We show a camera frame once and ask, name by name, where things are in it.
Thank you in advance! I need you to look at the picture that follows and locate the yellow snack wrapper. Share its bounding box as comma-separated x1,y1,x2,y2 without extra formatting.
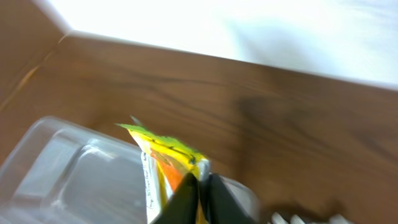
118,117,210,223

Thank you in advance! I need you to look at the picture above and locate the clear plastic bin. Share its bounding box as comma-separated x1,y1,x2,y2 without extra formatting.
0,116,261,224

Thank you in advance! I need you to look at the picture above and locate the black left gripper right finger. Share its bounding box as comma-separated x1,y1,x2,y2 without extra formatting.
208,174,257,224

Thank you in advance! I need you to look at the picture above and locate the white tissue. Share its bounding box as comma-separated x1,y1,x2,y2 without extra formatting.
267,213,353,224

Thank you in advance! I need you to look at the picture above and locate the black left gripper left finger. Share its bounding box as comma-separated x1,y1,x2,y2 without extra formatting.
152,173,199,224

